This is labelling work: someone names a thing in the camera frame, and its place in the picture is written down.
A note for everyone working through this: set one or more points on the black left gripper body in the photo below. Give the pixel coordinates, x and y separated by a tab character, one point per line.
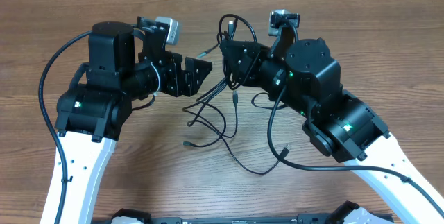
168	75

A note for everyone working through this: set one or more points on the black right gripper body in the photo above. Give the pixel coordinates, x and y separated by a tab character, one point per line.
254	77

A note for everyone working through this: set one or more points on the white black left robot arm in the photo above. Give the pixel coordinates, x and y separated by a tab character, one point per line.
126	63

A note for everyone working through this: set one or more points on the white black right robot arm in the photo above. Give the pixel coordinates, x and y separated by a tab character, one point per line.
302	74

